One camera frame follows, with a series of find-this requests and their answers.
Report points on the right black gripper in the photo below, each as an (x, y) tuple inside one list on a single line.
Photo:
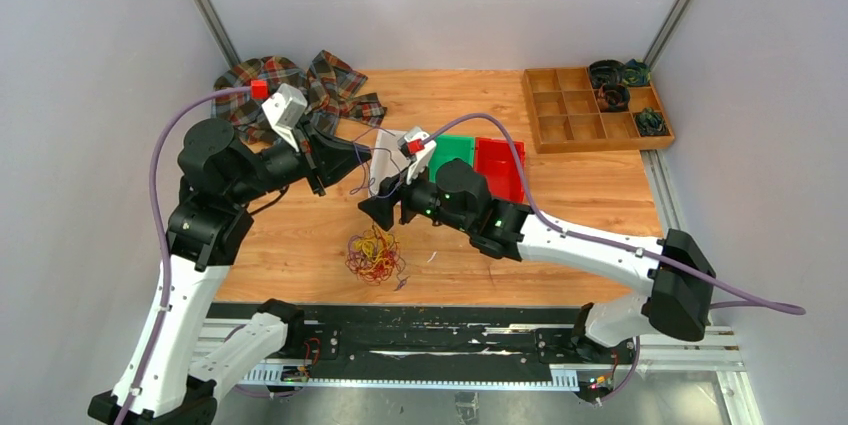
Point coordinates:
[(381, 209)]

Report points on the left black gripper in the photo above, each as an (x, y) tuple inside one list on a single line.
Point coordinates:
[(319, 157)]

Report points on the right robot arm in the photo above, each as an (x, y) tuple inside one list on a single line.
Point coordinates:
[(670, 279)]

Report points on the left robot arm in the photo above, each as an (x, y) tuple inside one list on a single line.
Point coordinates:
[(163, 382)]

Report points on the white plastic bin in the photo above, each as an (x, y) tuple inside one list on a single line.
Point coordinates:
[(390, 169)]

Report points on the plaid cloth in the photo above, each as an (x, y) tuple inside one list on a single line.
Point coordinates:
[(331, 87)]

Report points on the green plastic bin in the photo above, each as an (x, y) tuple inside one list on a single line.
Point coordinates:
[(448, 148)]

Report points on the red plastic bin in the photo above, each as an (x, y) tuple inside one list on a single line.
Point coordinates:
[(494, 160)]

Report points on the wooden compartment tray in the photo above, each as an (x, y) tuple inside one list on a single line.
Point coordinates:
[(564, 115)]

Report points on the dark coil middle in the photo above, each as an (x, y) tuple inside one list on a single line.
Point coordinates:
[(613, 98)]

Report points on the black coil top left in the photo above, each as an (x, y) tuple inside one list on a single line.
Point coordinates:
[(605, 72)]

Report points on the green coil lower right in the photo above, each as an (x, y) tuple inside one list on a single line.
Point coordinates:
[(651, 123)]

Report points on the green coil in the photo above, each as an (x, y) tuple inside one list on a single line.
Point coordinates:
[(635, 73), (651, 123)]

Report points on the green coil top right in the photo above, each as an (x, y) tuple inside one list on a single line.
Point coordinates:
[(635, 73)]

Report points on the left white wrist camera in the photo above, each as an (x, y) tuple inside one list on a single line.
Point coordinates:
[(283, 111)]

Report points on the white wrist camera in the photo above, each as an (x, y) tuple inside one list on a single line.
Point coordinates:
[(418, 147), (283, 111)]

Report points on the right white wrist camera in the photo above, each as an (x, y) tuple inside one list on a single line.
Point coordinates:
[(418, 147)]

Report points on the aluminium frame rail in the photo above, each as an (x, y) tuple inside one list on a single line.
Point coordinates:
[(716, 352)]

